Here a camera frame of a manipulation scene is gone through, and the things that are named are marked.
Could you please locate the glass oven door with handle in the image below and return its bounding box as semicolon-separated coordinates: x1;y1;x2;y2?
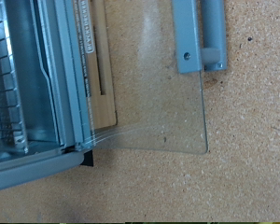
64;0;229;156

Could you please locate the wire oven rack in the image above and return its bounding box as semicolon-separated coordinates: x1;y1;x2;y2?
0;0;30;154

